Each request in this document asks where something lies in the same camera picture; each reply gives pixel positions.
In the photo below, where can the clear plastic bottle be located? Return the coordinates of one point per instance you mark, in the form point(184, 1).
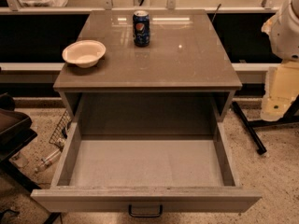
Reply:
point(47, 162)

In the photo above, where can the black metal stand legs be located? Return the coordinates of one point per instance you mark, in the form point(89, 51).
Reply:
point(291, 116)

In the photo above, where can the black chair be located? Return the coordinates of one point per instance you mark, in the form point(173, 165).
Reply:
point(15, 133)

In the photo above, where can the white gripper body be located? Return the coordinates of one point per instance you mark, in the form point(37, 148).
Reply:
point(289, 34)

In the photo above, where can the white bowl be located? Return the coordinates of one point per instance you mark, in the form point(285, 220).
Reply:
point(84, 53)

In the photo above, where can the black drawer handle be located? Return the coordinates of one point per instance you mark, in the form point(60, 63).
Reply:
point(145, 211)

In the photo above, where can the blue pepsi can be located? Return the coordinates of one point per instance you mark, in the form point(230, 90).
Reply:
point(141, 28)

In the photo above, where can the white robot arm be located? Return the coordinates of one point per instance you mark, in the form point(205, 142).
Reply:
point(283, 31)

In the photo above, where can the wire mesh basket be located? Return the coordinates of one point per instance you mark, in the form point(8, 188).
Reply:
point(60, 133)

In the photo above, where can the grey drawer cabinet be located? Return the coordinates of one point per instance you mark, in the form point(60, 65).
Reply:
point(184, 54)

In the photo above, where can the open grey top drawer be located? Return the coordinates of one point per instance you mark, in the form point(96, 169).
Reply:
point(146, 149)

